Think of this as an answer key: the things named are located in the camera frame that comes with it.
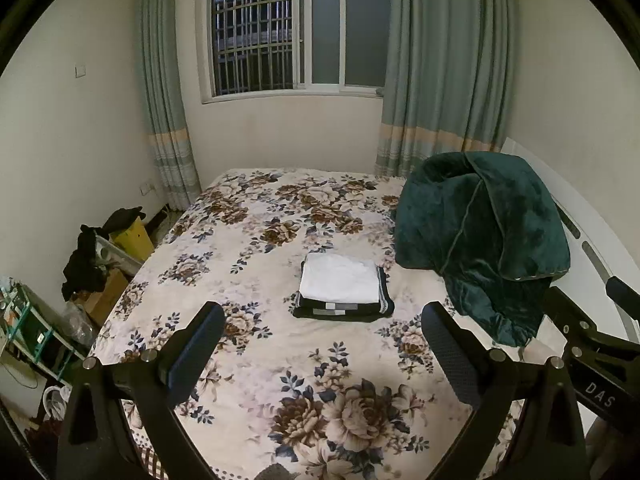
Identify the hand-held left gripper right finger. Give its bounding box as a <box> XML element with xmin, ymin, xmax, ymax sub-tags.
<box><xmin>421</xmin><ymin>301</ymin><xmax>589</xmax><ymax>480</ymax></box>

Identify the white t-shirt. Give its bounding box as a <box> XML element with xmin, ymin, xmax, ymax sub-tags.
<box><xmin>298</xmin><ymin>253</ymin><xmax>382</xmax><ymax>306</ymax></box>

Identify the yellow box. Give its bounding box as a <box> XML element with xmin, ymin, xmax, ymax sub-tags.
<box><xmin>110</xmin><ymin>225</ymin><xmax>155</xmax><ymax>264</ymax></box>

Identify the barred sliding window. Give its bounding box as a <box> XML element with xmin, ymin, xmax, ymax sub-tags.
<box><xmin>202</xmin><ymin>0</ymin><xmax>394</xmax><ymax>105</ymax></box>

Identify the dark green plush blanket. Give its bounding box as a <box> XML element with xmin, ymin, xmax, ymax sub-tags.
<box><xmin>391</xmin><ymin>151</ymin><xmax>572</xmax><ymax>348</ymax></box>

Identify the clear plastic bag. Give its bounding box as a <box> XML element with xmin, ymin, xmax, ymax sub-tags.
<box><xmin>62</xmin><ymin>300</ymin><xmax>99</xmax><ymax>349</ymax></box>

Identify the small black cloth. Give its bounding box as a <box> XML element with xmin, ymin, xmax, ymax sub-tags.
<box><xmin>104</xmin><ymin>206</ymin><xmax>147</xmax><ymax>234</ymax></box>

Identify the teal storage shelf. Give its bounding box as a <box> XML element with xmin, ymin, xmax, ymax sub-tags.
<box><xmin>0</xmin><ymin>279</ymin><xmax>84</xmax><ymax>387</ymax></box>

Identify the person's dark fleece jacket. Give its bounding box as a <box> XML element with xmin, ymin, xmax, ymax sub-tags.
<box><xmin>255</xmin><ymin>464</ymin><xmax>297</xmax><ymax>480</ymax></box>

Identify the dark red cloth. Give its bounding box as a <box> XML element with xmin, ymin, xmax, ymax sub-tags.
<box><xmin>30</xmin><ymin>417</ymin><xmax>66</xmax><ymax>456</ymax></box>

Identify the green striped curtain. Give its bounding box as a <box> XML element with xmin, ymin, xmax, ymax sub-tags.
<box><xmin>135</xmin><ymin>0</ymin><xmax>203</xmax><ymax>211</ymax></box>
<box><xmin>374</xmin><ymin>0</ymin><xmax>519</xmax><ymax>179</ymax></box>

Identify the floral bedsheet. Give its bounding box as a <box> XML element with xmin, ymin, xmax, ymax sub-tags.
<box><xmin>87</xmin><ymin>169</ymin><xmax>532</xmax><ymax>480</ymax></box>

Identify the brown cardboard box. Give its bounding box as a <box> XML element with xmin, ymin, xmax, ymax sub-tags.
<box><xmin>82</xmin><ymin>267</ymin><xmax>130</xmax><ymax>329</ymax></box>

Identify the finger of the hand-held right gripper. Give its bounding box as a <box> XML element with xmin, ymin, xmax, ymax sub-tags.
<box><xmin>606</xmin><ymin>276</ymin><xmax>640</xmax><ymax>312</ymax></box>
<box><xmin>544</xmin><ymin>285</ymin><xmax>609</xmax><ymax>357</ymax></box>

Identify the white curved bed headboard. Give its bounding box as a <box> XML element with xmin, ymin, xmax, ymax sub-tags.
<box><xmin>500</xmin><ymin>137</ymin><xmax>640</xmax><ymax>347</ymax></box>

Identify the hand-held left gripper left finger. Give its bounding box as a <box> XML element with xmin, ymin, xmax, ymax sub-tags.
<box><xmin>55</xmin><ymin>301</ymin><xmax>226</xmax><ymax>480</ymax></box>

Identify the black grey striped folded garment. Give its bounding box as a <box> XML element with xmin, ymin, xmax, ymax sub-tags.
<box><xmin>292</xmin><ymin>265</ymin><xmax>395</xmax><ymax>322</ymax></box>

